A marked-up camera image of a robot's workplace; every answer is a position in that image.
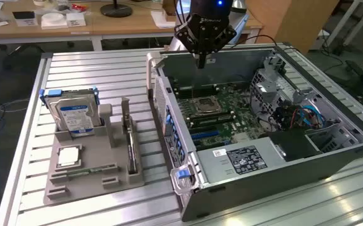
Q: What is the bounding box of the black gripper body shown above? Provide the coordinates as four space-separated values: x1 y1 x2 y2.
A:
186 0 233 55

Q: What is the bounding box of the green graphics card with fan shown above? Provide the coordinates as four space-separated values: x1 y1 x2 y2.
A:
120 97 141 176

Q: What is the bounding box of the white paper stack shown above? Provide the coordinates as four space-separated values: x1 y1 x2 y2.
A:
149 10 177 29

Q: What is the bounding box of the brown cardboard box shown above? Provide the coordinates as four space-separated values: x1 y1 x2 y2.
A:
161 0 180 17

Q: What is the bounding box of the wooden desk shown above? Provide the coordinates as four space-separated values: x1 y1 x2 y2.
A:
0 0 264 45

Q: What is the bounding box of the wooden cabinet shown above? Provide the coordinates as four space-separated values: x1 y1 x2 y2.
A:
245 0 341 54

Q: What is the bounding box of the black round lamp base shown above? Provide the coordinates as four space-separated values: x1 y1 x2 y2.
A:
98 0 133 18

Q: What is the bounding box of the metal disk bay cage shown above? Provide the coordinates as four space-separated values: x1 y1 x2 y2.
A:
249 56 294 115

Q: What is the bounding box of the metal CPU socket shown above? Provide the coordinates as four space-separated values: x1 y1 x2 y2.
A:
193 97 222 116

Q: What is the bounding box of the green motherboard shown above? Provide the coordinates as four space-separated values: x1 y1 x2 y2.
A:
168 79 273 151

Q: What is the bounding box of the white cube box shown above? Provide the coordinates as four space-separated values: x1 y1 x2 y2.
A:
65 12 86 28

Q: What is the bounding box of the red packet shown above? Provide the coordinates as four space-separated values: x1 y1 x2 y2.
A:
70 2 86 13

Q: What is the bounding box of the installed black RAM stick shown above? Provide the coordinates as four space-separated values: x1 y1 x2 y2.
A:
189 113 236 125

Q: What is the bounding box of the flat white box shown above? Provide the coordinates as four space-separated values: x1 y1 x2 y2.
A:
40 19 69 30

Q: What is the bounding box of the hard disk in blue carrier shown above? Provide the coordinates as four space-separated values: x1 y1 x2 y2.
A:
38 87 102 139

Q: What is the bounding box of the white box with black top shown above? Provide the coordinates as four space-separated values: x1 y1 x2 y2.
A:
10 11 38 27

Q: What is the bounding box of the black office chair base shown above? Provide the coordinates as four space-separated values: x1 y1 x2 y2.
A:
0 42 44 69

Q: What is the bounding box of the grey power supply unit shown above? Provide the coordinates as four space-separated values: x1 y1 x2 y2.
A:
194 137 288 184

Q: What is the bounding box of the blue case latch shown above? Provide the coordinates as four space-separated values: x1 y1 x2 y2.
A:
174 170 190 182

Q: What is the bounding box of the silver CPU chip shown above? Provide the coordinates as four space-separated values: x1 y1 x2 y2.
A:
57 147 82 167

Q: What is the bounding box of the green RAM stick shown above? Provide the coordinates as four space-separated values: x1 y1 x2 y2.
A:
64 164 116 178

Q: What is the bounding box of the dark grey open PC case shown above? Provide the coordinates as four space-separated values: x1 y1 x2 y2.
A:
145 42 363 223

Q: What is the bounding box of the grey printed parts rack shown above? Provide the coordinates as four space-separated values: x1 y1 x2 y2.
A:
42 96 145 205

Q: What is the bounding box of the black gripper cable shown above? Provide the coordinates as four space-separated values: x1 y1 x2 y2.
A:
173 0 185 25

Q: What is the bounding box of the black power cable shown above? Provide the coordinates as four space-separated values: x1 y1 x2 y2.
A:
246 34 296 50

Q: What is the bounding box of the white desk frame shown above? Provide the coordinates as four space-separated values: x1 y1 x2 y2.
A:
324 0 363 65

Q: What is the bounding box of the blue data wire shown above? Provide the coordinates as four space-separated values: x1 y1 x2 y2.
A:
296 105 326 129

